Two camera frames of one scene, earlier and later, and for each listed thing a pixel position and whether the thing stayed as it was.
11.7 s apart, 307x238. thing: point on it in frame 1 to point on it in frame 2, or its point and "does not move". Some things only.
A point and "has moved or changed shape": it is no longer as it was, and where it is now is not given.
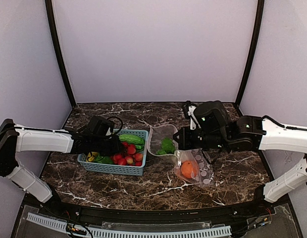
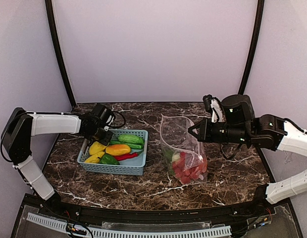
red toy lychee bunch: [129, 157] to [186, 175]
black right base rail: [260, 152] does not move
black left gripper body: [115, 145] to [101, 135]
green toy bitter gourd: [131, 139] does not move
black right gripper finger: [179, 136] to [203, 125]
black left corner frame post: [53, 27] does not move
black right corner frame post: [256, 45] does not move
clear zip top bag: [191, 166] has moved or changed shape
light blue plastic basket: [117, 169] does not move
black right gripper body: [183, 137] to [206, 130]
